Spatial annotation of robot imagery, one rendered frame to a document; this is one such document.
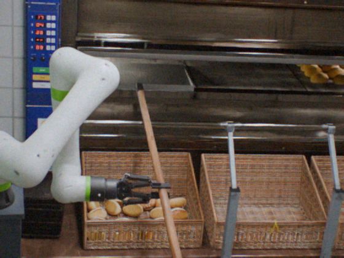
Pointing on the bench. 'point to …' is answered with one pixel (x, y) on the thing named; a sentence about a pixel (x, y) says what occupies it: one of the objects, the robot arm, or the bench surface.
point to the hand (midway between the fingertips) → (160, 190)
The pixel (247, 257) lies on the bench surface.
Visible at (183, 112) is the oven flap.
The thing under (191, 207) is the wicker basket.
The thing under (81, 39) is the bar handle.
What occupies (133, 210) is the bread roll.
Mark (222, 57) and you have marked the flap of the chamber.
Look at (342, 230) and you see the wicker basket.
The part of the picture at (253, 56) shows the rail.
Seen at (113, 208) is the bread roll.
